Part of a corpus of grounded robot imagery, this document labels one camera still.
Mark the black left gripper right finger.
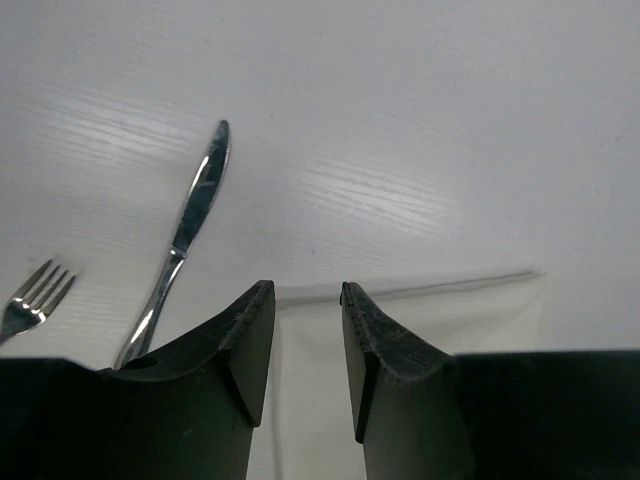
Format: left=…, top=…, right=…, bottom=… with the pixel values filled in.
left=340, top=282, right=475, bottom=479

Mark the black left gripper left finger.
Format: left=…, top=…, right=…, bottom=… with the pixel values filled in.
left=97, top=280, right=275, bottom=479

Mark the white cloth napkin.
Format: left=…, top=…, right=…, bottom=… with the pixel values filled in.
left=247, top=271, right=546, bottom=479

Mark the silver table knife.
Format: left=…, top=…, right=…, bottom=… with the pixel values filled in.
left=114, top=120, right=232, bottom=369

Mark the silver fork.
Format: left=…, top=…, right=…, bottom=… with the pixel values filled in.
left=1, top=259, right=76, bottom=345

